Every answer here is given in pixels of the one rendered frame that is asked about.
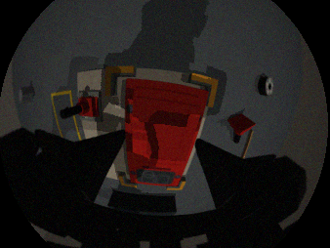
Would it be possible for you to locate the black toy wheel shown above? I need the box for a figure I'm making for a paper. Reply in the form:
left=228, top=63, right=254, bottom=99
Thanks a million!
left=257, top=77, right=274, bottom=97

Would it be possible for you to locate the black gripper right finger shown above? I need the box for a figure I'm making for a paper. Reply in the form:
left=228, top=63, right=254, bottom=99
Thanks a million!
left=195, top=139, right=275, bottom=208

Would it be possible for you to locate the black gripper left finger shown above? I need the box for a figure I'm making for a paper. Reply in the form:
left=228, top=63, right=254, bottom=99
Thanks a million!
left=35, top=129, right=126, bottom=202

